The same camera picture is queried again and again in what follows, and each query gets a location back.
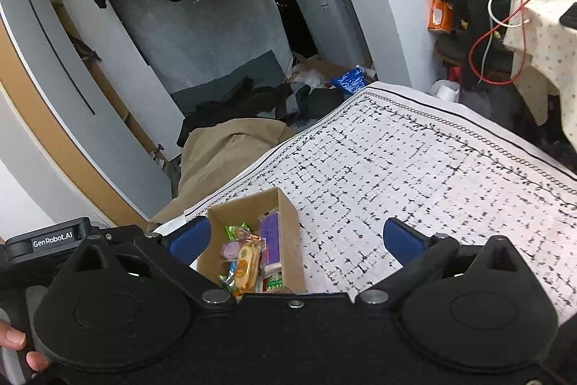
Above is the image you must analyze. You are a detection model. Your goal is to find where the white cable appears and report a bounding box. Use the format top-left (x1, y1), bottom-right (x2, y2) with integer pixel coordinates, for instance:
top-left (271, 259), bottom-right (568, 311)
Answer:
top-left (478, 0), bottom-right (531, 82)

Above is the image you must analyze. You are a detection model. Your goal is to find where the red cable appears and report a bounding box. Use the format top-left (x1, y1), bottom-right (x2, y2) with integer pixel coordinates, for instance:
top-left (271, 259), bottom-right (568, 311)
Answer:
top-left (468, 0), bottom-right (577, 86)

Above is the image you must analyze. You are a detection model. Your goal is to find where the white patterned mat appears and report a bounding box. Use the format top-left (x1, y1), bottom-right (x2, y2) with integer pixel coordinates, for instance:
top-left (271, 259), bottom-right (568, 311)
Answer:
top-left (160, 83), bottom-right (576, 320)

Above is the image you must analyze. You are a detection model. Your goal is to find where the purple jelly cup packet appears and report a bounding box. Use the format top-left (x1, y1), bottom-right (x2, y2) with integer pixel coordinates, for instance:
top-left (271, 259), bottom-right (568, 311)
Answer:
top-left (221, 240), bottom-right (243, 262)

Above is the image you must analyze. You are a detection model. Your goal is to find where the orange round cracker pack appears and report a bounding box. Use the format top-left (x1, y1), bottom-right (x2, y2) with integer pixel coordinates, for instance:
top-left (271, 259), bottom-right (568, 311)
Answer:
top-left (234, 242), bottom-right (261, 292)

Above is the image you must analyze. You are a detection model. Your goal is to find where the blue green snack packet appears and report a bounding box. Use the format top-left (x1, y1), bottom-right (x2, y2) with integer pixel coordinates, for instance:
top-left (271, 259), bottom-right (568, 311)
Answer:
top-left (218, 273), bottom-right (236, 293)

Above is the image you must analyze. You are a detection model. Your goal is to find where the pile of dark clothes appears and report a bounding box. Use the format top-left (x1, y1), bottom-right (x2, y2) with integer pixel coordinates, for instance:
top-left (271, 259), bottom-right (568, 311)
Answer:
top-left (176, 77), bottom-right (345, 148)

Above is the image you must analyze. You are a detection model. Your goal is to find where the person's left hand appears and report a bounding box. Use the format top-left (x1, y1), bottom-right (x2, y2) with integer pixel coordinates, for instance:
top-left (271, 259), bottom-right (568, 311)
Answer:
top-left (0, 321), bottom-right (50, 372)

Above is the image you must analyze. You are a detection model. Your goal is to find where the purple wafer pack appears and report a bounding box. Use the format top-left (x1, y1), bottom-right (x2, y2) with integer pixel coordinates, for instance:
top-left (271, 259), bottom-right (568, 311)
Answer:
top-left (259, 209), bottom-right (282, 274)

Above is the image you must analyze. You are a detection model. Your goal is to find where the blue white snack packet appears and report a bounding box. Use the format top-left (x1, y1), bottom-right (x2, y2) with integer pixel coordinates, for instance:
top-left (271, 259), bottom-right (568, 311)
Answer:
top-left (228, 261), bottom-right (238, 277)

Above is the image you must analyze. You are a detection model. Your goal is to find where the beige blanket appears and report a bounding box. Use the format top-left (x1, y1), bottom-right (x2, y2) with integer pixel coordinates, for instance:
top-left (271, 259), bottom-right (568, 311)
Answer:
top-left (149, 118), bottom-right (296, 229)

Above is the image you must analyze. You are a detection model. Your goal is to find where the white mini fridge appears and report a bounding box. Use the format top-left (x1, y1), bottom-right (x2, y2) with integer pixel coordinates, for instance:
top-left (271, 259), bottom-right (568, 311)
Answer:
top-left (295, 0), bottom-right (372, 68)

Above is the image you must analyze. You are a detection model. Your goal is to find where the dotted cream tablecloth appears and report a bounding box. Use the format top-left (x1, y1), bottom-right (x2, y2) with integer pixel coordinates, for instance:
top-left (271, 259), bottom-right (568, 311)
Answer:
top-left (504, 0), bottom-right (576, 145)

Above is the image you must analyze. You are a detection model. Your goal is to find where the orange tissue box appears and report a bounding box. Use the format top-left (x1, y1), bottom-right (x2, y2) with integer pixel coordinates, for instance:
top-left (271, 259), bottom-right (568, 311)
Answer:
top-left (427, 0), bottom-right (454, 33)

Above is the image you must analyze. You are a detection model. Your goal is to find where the brown cardboard box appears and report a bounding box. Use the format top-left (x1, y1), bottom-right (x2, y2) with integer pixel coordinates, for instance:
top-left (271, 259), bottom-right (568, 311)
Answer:
top-left (197, 189), bottom-right (306, 297)

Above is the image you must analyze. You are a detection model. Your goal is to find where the blue foil bag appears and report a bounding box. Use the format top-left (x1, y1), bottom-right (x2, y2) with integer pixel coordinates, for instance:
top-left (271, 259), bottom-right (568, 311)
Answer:
top-left (330, 66), bottom-right (368, 95)

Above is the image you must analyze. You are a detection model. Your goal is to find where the green gold cookie pack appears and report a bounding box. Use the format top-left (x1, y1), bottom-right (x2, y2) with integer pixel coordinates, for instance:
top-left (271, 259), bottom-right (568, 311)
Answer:
top-left (262, 273), bottom-right (285, 293)

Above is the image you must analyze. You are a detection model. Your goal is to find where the green strawberry snack packet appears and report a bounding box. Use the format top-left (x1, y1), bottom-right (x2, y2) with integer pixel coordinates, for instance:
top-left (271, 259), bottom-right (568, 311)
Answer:
top-left (224, 223), bottom-right (251, 241)

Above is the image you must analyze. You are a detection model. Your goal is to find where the orange foil candy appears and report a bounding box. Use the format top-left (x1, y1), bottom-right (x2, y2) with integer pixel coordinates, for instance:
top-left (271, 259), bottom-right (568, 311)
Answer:
top-left (246, 232), bottom-right (262, 243)

